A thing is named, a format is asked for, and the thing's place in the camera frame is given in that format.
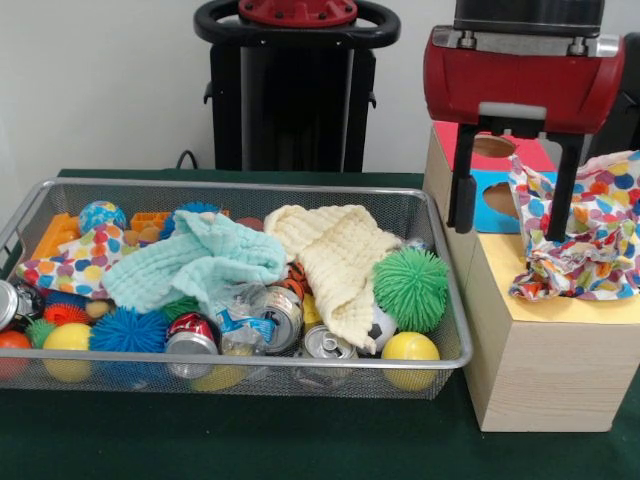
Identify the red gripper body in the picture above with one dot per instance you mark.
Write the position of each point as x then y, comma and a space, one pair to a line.
520, 85

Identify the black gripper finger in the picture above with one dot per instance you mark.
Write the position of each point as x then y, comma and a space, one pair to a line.
562, 190
462, 190

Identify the wooden box with three holes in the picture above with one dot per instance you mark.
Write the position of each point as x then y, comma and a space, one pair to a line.
550, 380

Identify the green spiky ball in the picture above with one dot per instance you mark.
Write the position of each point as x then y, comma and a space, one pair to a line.
412, 290

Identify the cream waffle cloth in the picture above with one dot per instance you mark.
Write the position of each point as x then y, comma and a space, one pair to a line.
340, 250

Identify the yellow ball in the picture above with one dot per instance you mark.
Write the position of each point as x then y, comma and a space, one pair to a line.
67, 337
410, 350

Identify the mint waffle cloth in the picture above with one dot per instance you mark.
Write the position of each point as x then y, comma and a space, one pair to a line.
150, 270

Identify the dark green table cloth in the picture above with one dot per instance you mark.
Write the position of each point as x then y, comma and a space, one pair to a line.
250, 440

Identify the blue globe ball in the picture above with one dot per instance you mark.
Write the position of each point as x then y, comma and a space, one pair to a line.
102, 216

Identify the blue spiky ball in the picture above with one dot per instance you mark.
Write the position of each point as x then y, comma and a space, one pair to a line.
127, 332

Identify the orange building block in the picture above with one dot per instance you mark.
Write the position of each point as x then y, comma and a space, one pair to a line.
55, 232

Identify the silver can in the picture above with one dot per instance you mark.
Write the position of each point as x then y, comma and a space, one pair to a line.
10, 305

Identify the orange ball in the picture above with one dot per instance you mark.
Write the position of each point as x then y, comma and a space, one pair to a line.
12, 342

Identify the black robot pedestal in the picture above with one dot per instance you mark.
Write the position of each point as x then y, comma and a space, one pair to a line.
225, 110

